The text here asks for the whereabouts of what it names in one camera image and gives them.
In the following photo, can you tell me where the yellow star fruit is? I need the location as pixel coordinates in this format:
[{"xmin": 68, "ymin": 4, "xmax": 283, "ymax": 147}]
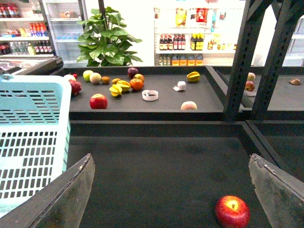
[
  {"xmin": 187, "ymin": 71, "xmax": 200, "ymax": 83},
  {"xmin": 109, "ymin": 84, "xmax": 122, "ymax": 97},
  {"xmin": 116, "ymin": 80, "xmax": 131, "ymax": 92}
]

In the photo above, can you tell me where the red apple right tray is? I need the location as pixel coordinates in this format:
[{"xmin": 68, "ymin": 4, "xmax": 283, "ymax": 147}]
[{"xmin": 244, "ymin": 80, "xmax": 255, "ymax": 92}]

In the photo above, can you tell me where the red apple on tray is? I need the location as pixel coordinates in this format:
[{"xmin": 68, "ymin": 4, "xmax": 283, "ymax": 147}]
[{"xmin": 90, "ymin": 94, "xmax": 108, "ymax": 109}]

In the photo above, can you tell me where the light blue plastic basket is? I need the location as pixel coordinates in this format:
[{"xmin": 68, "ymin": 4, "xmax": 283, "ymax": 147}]
[{"xmin": 0, "ymin": 74, "xmax": 71, "ymax": 216}]

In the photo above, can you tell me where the pink dragon fruit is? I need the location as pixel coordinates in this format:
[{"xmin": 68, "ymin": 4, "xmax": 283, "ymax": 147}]
[{"xmin": 69, "ymin": 80, "xmax": 82, "ymax": 95}]

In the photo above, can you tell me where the grocery shelf with bottles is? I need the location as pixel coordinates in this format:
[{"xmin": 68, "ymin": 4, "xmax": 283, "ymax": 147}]
[{"xmin": 154, "ymin": 1, "xmax": 244, "ymax": 67}]

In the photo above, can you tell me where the black metal shelf post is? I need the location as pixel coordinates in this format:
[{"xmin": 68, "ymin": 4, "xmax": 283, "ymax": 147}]
[{"xmin": 223, "ymin": 0, "xmax": 304, "ymax": 121}]

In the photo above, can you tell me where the pale green melon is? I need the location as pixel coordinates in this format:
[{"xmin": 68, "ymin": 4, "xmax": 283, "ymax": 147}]
[{"xmin": 89, "ymin": 72, "xmax": 102, "ymax": 84}]

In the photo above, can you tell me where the orange persimmon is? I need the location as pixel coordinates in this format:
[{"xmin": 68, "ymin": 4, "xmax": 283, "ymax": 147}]
[{"xmin": 129, "ymin": 78, "xmax": 143, "ymax": 91}]

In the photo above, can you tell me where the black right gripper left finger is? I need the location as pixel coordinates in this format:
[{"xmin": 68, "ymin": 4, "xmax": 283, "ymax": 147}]
[{"xmin": 0, "ymin": 154, "xmax": 95, "ymax": 228}]

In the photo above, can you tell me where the pale peach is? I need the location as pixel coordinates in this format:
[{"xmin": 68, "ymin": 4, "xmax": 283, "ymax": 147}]
[{"xmin": 180, "ymin": 101, "xmax": 197, "ymax": 110}]

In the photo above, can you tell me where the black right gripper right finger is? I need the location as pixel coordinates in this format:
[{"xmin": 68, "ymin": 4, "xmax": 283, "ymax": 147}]
[{"xmin": 248, "ymin": 153, "xmax": 304, "ymax": 228}]

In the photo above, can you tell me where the left drinks shelf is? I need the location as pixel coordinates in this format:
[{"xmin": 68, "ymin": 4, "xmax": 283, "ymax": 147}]
[{"xmin": 0, "ymin": 0, "xmax": 54, "ymax": 57}]

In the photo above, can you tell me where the yellow star fruit back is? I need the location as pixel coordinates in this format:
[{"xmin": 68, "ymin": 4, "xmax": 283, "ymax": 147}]
[{"xmin": 116, "ymin": 80, "xmax": 131, "ymax": 92}]

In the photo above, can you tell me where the white tape ring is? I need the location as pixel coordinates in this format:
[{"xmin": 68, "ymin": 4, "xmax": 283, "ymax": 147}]
[{"xmin": 142, "ymin": 89, "xmax": 159, "ymax": 102}]

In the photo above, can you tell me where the red yellow apple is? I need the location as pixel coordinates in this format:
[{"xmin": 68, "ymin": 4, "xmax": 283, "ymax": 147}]
[{"xmin": 133, "ymin": 74, "xmax": 145, "ymax": 83}]

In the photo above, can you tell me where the brown fruit far right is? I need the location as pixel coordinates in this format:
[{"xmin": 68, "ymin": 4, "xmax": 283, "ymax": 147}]
[{"xmin": 289, "ymin": 78, "xmax": 302, "ymax": 86}]

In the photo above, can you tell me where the pale apple right tray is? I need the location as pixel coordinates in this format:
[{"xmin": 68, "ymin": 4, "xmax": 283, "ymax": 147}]
[{"xmin": 247, "ymin": 72, "xmax": 256, "ymax": 81}]

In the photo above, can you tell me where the dark purple plum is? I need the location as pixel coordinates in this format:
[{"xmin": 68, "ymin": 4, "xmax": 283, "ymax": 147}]
[{"xmin": 127, "ymin": 67, "xmax": 139, "ymax": 78}]

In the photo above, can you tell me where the yellow star fruit far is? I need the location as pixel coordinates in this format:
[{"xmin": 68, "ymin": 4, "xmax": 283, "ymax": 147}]
[{"xmin": 187, "ymin": 71, "xmax": 200, "ymax": 83}]

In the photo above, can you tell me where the white round fruit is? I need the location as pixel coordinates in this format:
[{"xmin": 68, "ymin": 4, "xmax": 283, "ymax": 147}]
[{"xmin": 63, "ymin": 74, "xmax": 76, "ymax": 81}]

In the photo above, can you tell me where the green potted plant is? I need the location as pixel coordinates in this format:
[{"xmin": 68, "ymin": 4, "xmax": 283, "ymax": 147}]
[{"xmin": 76, "ymin": 7, "xmax": 142, "ymax": 67}]

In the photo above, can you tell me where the green apple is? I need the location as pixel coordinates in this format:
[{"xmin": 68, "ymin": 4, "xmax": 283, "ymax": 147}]
[{"xmin": 83, "ymin": 70, "xmax": 93, "ymax": 82}]

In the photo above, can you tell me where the yellow star fruit front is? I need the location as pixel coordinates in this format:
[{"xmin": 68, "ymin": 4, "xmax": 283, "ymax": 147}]
[{"xmin": 109, "ymin": 84, "xmax": 122, "ymax": 97}]

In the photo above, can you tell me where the red apple near gripper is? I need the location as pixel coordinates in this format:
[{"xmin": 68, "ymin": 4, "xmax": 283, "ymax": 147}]
[{"xmin": 215, "ymin": 195, "xmax": 250, "ymax": 228}]

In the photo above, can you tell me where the brown kiwi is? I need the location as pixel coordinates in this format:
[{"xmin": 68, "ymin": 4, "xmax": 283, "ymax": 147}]
[{"xmin": 101, "ymin": 76, "xmax": 111, "ymax": 85}]

